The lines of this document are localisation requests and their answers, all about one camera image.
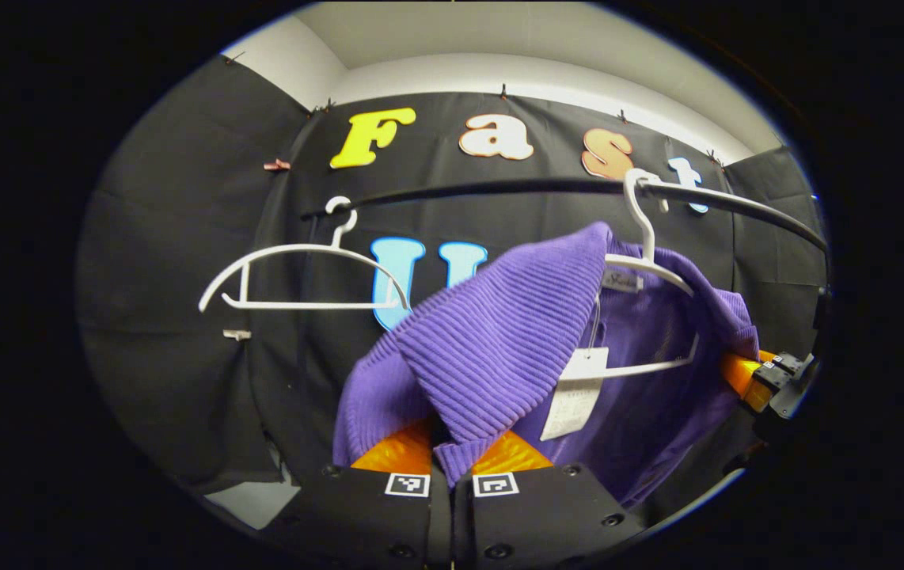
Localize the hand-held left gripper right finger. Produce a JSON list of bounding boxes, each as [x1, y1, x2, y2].
[[452, 430, 648, 570]]

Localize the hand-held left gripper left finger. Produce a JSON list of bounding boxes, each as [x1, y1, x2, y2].
[[260, 418, 454, 570]]

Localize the purple ribbed jacket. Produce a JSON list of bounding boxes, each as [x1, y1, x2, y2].
[[332, 222, 762, 509]]

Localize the white plastic hanger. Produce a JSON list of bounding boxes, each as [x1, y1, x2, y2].
[[598, 168, 702, 381], [199, 196, 411, 314]]

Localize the black backdrop cloth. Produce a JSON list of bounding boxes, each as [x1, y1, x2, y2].
[[74, 54, 831, 527]]

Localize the row of black cloth clips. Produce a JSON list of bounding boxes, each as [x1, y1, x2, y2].
[[222, 51, 726, 167]]

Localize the black clothes rail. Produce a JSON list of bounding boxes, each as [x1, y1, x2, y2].
[[300, 177, 830, 254]]

